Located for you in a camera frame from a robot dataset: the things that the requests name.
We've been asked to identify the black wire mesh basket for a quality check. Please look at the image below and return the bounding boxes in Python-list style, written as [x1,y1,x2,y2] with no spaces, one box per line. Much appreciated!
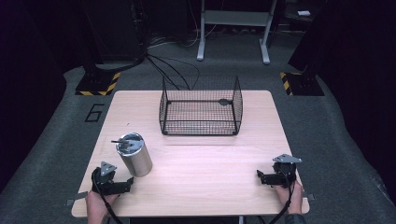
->
[158,75,244,137]

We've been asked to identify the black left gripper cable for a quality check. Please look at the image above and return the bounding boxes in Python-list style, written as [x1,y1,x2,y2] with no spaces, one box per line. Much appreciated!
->
[92,170,124,224]

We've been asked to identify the person's left hand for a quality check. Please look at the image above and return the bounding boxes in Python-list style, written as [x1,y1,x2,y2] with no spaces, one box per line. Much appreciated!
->
[85,189,120,224]

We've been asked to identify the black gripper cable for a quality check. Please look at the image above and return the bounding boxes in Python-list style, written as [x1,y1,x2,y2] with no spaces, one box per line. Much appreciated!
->
[92,170,124,224]
[266,174,297,224]

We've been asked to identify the person's right hand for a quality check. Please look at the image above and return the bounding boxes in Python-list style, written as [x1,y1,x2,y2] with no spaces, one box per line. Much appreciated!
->
[271,179,304,217]

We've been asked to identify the black cabinet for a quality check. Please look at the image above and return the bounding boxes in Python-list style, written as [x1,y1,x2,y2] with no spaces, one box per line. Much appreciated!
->
[81,0,149,65]

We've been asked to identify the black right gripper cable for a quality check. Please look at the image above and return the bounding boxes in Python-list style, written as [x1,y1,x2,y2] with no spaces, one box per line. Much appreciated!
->
[266,174,297,224]

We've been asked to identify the white metal desk frame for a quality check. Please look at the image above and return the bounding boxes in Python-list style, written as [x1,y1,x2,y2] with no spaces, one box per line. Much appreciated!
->
[196,0,278,66]

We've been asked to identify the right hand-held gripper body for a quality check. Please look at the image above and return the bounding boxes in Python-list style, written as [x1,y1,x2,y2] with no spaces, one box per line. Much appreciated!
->
[262,153,303,189]

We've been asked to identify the striped black stand base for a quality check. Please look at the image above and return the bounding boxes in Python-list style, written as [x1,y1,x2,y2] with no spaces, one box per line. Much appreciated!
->
[75,68,121,97]
[278,71,325,97]

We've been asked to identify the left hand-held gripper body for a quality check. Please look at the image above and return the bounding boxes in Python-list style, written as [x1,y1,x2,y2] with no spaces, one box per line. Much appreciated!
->
[91,161,132,196]

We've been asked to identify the black floor cables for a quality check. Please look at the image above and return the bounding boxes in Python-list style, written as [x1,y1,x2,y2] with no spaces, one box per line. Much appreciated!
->
[145,53,201,91]

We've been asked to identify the steel cup with lid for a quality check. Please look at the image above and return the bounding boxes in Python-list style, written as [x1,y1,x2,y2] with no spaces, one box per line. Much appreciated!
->
[110,132,154,178]

